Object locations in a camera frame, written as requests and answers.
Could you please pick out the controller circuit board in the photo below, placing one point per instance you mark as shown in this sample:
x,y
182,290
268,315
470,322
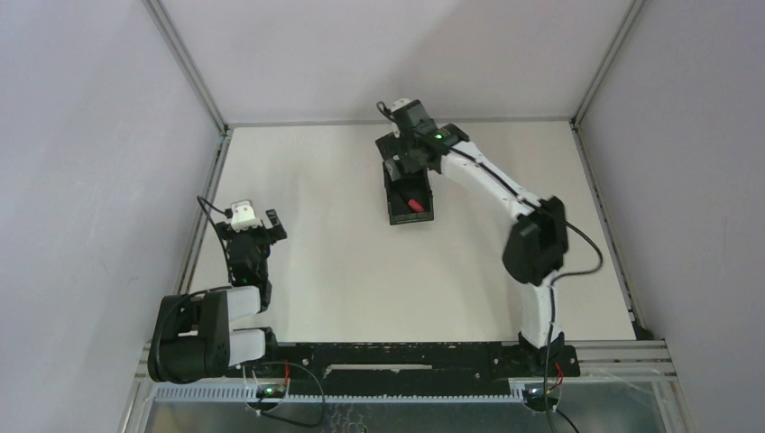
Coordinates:
x,y
539,400
271,392

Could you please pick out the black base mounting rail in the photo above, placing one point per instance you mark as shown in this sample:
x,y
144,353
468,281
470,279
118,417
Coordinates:
x,y
412,369

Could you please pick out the left controller circuit board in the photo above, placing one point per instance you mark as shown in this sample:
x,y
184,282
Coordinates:
x,y
271,392

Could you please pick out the right controller circuit board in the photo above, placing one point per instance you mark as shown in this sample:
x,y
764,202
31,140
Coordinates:
x,y
539,400

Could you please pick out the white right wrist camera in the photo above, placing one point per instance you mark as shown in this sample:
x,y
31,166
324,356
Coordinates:
x,y
399,103

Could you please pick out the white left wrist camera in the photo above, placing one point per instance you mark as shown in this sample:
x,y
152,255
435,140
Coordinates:
x,y
243,216

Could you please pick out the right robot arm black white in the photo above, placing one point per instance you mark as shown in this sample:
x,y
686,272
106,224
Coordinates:
x,y
537,228

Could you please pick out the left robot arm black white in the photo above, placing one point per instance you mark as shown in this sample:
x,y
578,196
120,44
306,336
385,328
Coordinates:
x,y
194,337

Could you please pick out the grey slotted cable duct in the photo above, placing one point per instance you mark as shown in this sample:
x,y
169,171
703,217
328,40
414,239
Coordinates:
x,y
239,393

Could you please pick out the black plastic bin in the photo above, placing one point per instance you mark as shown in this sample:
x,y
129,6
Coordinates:
x,y
416,185

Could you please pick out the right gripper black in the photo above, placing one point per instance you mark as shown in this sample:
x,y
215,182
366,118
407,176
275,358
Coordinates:
x,y
391,145

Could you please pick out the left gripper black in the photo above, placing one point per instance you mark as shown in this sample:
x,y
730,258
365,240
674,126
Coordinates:
x,y
252,234

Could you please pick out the red handled screwdriver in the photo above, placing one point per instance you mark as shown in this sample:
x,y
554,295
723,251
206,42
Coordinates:
x,y
412,204

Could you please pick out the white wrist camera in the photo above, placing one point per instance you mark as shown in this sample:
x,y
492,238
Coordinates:
x,y
243,216
399,103

